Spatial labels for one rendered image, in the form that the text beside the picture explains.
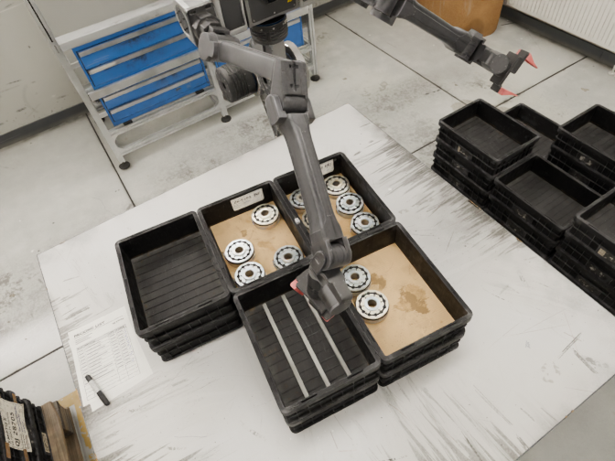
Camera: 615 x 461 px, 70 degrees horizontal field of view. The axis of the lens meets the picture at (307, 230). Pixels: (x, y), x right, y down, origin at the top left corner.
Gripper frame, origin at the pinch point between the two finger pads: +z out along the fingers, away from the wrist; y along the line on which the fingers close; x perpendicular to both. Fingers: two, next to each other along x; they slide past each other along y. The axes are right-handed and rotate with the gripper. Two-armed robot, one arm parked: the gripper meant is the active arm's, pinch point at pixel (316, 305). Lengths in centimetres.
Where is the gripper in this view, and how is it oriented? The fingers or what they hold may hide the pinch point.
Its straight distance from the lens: 121.5
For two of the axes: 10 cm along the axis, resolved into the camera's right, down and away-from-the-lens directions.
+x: 7.2, -5.6, 4.1
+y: 6.9, 6.2, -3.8
